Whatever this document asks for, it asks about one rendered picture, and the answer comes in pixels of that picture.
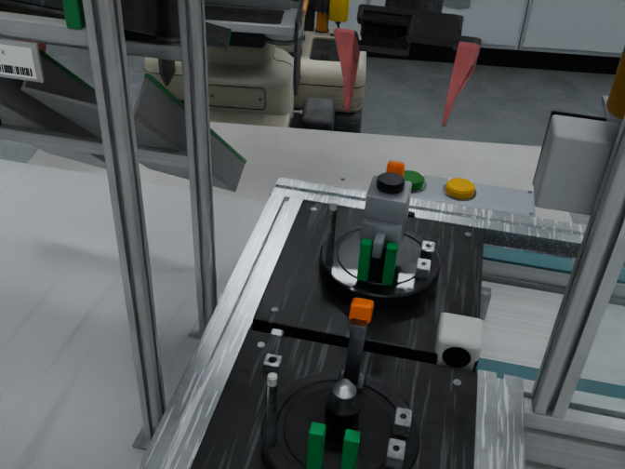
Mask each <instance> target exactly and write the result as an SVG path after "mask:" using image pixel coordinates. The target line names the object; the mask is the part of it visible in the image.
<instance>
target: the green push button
mask: <svg viewBox="0 0 625 469"><path fill-rule="evenodd" d="M403 178H404V179H405V181H411V182H412V188H411V191H417V190H419V189H421V188H423V186H424V182H425V179H424V177H423V176H422V175H421V174H420V173H418V172H417V171H413V170H405V171H404V176H403Z"/></svg>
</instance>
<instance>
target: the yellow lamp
mask: <svg viewBox="0 0 625 469"><path fill-rule="evenodd" d="M606 108H607V110H608V111H609V112H610V113H611V114H612V115H614V116H615V117H617V118H619V119H621V120H623V118H624V115H625V46H624V48H623V51H622V55H621V58H620V61H619V64H618V68H617V72H616V75H615V78H614V81H613V84H612V87H611V90H610V93H609V96H608V99H607V102H606Z"/></svg>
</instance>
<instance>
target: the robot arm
mask: <svg viewBox="0 0 625 469"><path fill-rule="evenodd" d="M443 3H444V0H386V3H385V7H382V6H373V5H365V4H362V5H359V7H358V12H357V22H358V24H361V32H360V35H361V37H362V38H361V40H359V37H358V33H357V32H356V31H355V30H349V29H341V28H336V29H334V37H335V41H336V46H337V50H338V54H339V62H340V67H341V70H342V75H343V91H344V110H345V112H346V113H347V114H348V113H349V112H350V109H351V105H352V96H353V91H354V85H355V79H356V74H357V68H358V62H359V57H360V51H366V52H374V53H381V54H389V55H396V56H408V52H409V47H410V43H418V44H425V45H433V46H441V47H453V50H457V55H456V59H455V63H454V68H453V72H452V76H451V80H450V85H449V89H448V93H447V97H446V102H445V111H444V117H443V123H442V127H445V125H446V123H447V120H448V117H449V116H450V113H451V110H452V108H453V105H454V102H455V100H456V98H457V97H458V95H459V93H460V92H461V90H462V89H463V88H464V86H465V85H466V83H467V81H468V80H469V78H470V77H471V75H472V73H473V72H474V70H475V67H476V63H477V59H478V55H479V51H480V46H481V41H482V40H481V39H480V38H477V37H469V36H462V35H461V31H462V24H463V19H464V18H463V16H461V15H456V14H447V13H442V8H443Z"/></svg>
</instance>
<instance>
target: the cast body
mask: <svg viewBox="0 0 625 469"><path fill-rule="evenodd" d="M411 188H412V182H411V181H405V179H404V178H403V177H402V176H401V175H399V174H397V173H393V172H385V173H382V174H380V175H378V176H374V177H373V178H372V181H371V183H370V186H369V188H368V191H367V194H366V203H365V212H364V219H363V222H362V231H361V239H360V242H361V241H362V238H365V239H371V240H373V243H372V246H373V249H372V258H376V259H380V258H381V255H382V251H383V249H384V248H387V244H388V243H394V244H398V245H399V246H398V250H399V248H400V246H401V242H402V238H403V235H404V231H405V227H406V221H407V217H408V211H409V204H410V194H411Z"/></svg>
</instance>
